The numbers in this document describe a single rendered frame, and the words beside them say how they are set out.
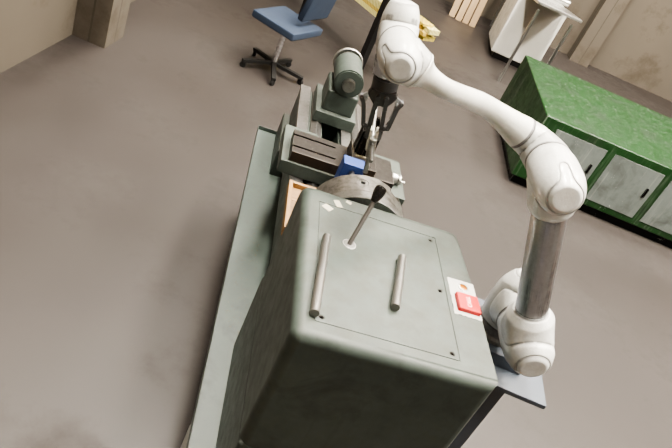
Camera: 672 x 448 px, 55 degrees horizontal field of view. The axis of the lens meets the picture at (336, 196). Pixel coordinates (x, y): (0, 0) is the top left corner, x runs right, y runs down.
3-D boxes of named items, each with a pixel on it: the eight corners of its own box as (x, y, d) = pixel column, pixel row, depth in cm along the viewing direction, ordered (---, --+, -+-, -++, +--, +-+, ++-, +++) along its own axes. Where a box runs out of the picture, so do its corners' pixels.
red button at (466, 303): (478, 319, 159) (482, 313, 158) (456, 312, 158) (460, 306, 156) (474, 302, 164) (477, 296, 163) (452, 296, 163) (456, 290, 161)
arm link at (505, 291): (515, 309, 239) (547, 266, 227) (526, 345, 223) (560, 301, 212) (476, 296, 236) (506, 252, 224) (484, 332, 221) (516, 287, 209)
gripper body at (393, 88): (402, 73, 182) (394, 102, 187) (372, 67, 182) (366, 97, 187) (402, 83, 176) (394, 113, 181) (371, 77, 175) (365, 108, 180)
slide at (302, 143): (389, 193, 258) (394, 184, 256) (288, 160, 250) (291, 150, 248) (386, 169, 273) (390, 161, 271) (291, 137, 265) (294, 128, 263)
